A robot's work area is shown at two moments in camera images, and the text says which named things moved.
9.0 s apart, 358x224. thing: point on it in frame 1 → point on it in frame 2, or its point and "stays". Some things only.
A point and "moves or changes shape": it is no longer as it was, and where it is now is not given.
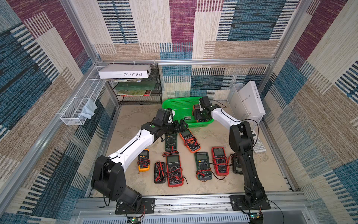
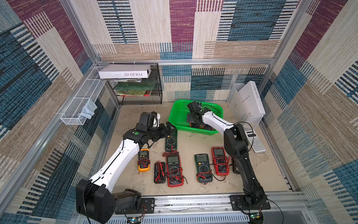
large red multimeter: x=175 y=177 stays
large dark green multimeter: x=171 y=143 stays
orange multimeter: x=189 y=141 → x=200 y=126
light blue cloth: x=88 y=110 stays
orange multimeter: x=196 y=112 moves or changes shape
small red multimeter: x=220 y=160 stays
